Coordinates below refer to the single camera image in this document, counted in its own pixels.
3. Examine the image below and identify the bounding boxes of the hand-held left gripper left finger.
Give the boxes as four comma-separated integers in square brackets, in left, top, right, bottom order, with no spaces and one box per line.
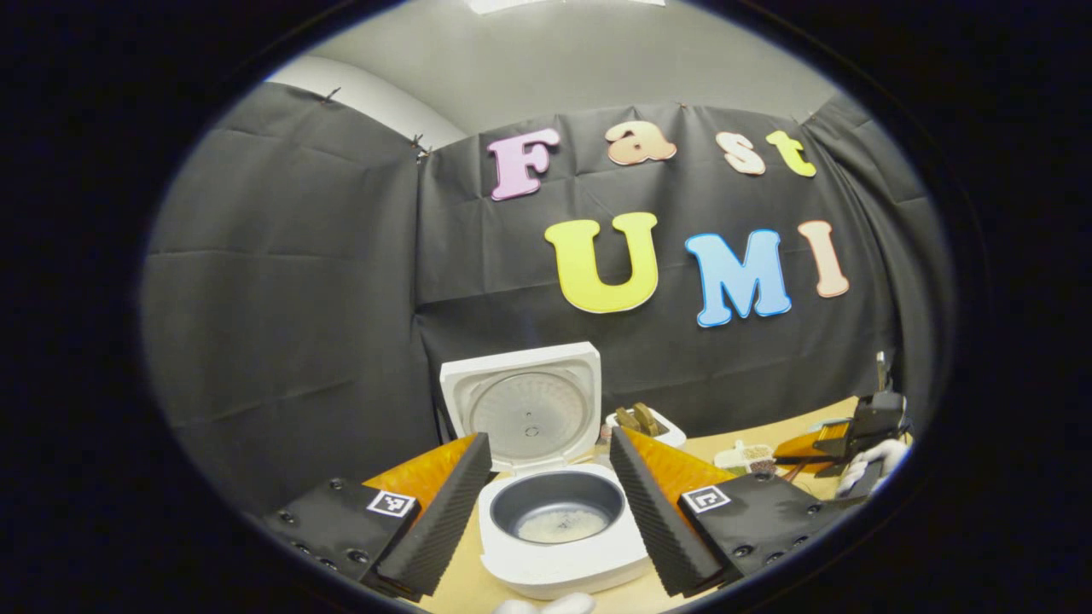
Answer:
[256,432,493,602]

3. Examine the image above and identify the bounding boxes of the white toaster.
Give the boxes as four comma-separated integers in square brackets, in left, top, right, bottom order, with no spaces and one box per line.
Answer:
[606,403,688,449]

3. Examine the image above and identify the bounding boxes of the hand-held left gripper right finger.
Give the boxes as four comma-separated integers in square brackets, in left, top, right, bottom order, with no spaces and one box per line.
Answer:
[608,425,854,598]

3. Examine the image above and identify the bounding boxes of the black backdrop cloth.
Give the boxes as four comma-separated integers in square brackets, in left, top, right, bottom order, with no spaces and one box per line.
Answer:
[141,83,955,517]

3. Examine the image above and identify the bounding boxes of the white rice cooker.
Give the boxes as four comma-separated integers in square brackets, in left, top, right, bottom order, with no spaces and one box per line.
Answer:
[439,342,651,600]

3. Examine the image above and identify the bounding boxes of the white divided grain dish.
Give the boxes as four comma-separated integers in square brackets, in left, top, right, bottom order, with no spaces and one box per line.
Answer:
[715,439,777,477]

